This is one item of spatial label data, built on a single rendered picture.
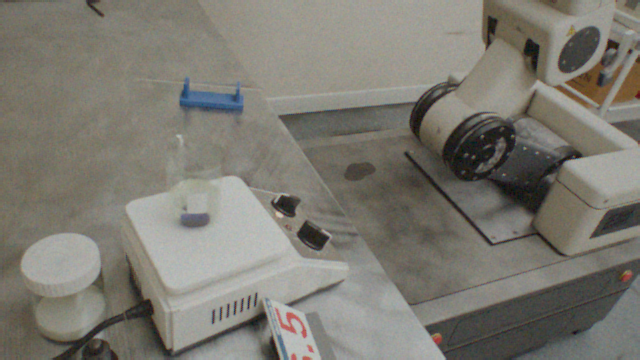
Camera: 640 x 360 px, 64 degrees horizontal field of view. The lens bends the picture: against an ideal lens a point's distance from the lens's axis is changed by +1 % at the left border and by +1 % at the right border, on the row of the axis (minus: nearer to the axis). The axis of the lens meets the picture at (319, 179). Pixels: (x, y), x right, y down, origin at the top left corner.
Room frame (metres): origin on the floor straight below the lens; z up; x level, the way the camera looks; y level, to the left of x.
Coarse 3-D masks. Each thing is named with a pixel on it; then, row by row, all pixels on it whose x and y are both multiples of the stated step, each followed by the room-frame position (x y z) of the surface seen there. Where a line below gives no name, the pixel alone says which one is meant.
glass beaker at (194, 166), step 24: (168, 144) 0.36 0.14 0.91; (192, 144) 0.37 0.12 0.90; (216, 144) 0.37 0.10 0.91; (168, 168) 0.33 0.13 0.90; (192, 168) 0.33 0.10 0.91; (216, 168) 0.34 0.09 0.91; (168, 192) 0.34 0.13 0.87; (192, 192) 0.33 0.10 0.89; (216, 192) 0.34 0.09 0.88; (168, 216) 0.34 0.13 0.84; (192, 216) 0.33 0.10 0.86; (216, 216) 0.34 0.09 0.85
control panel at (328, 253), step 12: (252, 192) 0.43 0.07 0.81; (264, 192) 0.45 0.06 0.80; (264, 204) 0.42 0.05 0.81; (276, 216) 0.40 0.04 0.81; (300, 216) 0.44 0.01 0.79; (288, 228) 0.39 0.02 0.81; (300, 252) 0.35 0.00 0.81; (312, 252) 0.37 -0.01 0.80; (324, 252) 0.38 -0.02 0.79; (336, 252) 0.39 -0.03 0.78
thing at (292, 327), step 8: (272, 304) 0.31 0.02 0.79; (280, 312) 0.30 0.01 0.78; (288, 312) 0.31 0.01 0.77; (296, 312) 0.32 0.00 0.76; (280, 320) 0.29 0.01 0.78; (288, 320) 0.30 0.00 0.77; (296, 320) 0.31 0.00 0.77; (280, 328) 0.28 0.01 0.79; (288, 328) 0.29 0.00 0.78; (296, 328) 0.30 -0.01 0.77; (304, 328) 0.31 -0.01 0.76; (288, 336) 0.28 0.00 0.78; (296, 336) 0.29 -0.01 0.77; (304, 336) 0.30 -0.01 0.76; (288, 344) 0.27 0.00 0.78; (296, 344) 0.28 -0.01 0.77; (304, 344) 0.28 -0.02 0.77; (312, 344) 0.29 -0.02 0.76; (288, 352) 0.26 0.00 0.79; (296, 352) 0.27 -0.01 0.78; (304, 352) 0.27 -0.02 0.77; (312, 352) 0.28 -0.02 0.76
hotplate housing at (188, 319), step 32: (128, 224) 0.34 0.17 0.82; (128, 256) 0.33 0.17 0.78; (288, 256) 0.34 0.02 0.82; (160, 288) 0.28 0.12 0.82; (224, 288) 0.29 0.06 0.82; (256, 288) 0.31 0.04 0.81; (288, 288) 0.33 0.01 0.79; (320, 288) 0.36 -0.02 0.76; (160, 320) 0.27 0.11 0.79; (192, 320) 0.27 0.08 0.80; (224, 320) 0.29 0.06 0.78
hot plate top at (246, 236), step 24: (240, 192) 0.40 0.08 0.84; (144, 216) 0.34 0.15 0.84; (240, 216) 0.36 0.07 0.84; (264, 216) 0.37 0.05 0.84; (144, 240) 0.31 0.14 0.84; (168, 240) 0.31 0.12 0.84; (192, 240) 0.32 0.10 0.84; (216, 240) 0.32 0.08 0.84; (240, 240) 0.33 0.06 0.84; (264, 240) 0.34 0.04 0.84; (288, 240) 0.34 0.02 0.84; (168, 264) 0.29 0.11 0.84; (192, 264) 0.29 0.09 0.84; (216, 264) 0.30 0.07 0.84; (240, 264) 0.30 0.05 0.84; (168, 288) 0.26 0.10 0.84; (192, 288) 0.27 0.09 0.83
